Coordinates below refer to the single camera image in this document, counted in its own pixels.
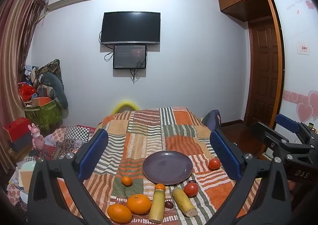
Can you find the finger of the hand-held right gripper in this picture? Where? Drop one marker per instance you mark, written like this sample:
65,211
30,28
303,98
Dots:
267,138
288,121

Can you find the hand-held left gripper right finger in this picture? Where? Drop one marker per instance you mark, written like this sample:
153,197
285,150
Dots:
223,151

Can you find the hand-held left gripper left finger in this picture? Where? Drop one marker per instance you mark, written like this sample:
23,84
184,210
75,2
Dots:
95,149

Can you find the red tomato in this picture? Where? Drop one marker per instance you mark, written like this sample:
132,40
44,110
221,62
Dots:
190,189
214,164

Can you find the small mandarin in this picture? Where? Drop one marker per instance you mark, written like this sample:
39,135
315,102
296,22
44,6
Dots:
126,181
160,186

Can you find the purple round plate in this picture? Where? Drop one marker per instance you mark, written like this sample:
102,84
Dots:
167,167

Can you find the smooth orange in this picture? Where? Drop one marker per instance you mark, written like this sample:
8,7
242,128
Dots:
119,213

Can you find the large orange with stem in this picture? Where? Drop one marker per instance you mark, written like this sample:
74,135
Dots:
139,204

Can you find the checkered cloth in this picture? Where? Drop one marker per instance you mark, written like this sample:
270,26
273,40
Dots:
77,133

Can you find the white wardrobe door with hearts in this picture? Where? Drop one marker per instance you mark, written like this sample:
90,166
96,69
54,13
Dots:
295,78

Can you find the striped patchwork blanket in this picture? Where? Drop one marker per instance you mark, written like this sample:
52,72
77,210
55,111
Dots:
146,135

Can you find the yellow foam tube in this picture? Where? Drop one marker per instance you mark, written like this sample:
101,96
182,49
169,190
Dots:
125,105

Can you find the brown wooden door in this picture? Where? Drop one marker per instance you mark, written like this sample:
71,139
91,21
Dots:
264,73

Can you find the pink bunny toy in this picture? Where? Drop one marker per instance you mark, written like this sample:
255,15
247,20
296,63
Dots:
37,138

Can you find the green storage box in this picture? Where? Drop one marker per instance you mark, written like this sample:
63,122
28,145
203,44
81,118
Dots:
43,115

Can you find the orange box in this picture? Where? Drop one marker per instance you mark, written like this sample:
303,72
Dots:
41,101

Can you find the paper sticker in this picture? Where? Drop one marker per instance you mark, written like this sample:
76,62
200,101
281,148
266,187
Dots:
303,49

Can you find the grey plush toy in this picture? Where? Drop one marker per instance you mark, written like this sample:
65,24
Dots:
56,84

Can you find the red cardboard box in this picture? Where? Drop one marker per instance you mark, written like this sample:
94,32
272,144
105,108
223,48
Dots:
17,128

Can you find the red plastic bag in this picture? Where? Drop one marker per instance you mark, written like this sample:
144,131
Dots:
26,92

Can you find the dark patterned cushion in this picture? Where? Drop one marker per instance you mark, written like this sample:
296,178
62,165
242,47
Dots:
53,67

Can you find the striped brown curtain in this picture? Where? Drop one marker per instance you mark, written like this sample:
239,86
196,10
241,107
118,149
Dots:
15,53

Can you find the small black wall monitor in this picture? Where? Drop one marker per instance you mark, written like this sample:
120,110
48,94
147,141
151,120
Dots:
129,57

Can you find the black wall television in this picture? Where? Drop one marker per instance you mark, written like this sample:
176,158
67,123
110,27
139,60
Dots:
131,27

